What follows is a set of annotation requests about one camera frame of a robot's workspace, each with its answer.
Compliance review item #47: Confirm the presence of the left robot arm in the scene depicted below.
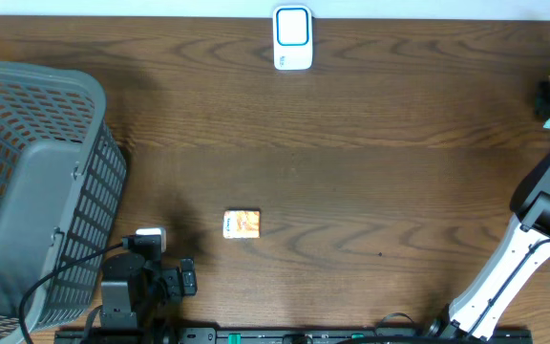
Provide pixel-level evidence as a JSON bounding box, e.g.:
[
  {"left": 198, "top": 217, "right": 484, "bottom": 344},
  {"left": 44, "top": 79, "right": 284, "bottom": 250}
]
[{"left": 84, "top": 253, "right": 198, "bottom": 344}]

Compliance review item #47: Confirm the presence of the small orange packet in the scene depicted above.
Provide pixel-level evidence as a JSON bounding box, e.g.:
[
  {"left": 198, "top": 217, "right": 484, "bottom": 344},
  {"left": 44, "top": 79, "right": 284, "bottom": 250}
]
[{"left": 222, "top": 209, "right": 261, "bottom": 239}]

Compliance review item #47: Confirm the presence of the white barcode scanner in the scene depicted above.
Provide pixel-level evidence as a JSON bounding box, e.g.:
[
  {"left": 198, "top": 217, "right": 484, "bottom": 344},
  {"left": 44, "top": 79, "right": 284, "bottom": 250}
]
[{"left": 272, "top": 5, "right": 313, "bottom": 71}]

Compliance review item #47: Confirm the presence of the grey plastic basket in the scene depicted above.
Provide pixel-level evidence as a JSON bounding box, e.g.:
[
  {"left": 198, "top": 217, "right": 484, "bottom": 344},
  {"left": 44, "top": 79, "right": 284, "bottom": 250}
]
[{"left": 0, "top": 61, "right": 127, "bottom": 343}]

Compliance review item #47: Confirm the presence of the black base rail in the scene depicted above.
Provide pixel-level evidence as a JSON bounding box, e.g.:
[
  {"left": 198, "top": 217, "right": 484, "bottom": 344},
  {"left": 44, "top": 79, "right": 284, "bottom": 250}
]
[{"left": 53, "top": 326, "right": 535, "bottom": 344}]

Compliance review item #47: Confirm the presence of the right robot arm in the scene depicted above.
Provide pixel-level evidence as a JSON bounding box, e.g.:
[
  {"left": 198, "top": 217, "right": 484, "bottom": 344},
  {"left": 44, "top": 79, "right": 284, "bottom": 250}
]
[{"left": 424, "top": 81, "right": 550, "bottom": 342}]

